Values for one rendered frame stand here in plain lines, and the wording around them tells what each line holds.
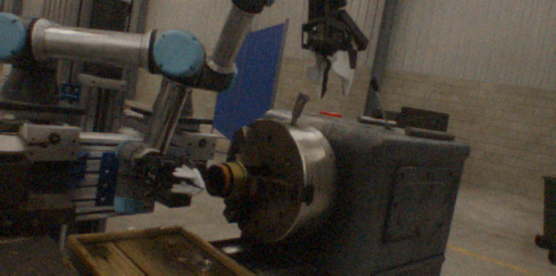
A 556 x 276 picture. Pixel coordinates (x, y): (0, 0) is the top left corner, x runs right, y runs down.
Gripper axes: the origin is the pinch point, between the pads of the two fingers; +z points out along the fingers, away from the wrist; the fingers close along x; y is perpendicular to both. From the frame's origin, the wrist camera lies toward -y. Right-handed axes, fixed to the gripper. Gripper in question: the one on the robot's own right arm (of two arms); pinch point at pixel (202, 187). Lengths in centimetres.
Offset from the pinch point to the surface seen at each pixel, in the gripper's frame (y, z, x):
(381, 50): -884, -578, 178
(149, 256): 5.1, -9.1, -19.1
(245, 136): -15.8, -7.5, 10.6
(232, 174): -7.8, -0.1, 2.8
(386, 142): -39.8, 18.1, 15.6
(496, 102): -979, -305, 87
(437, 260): -83, 18, -22
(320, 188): -24.6, 12.3, 2.6
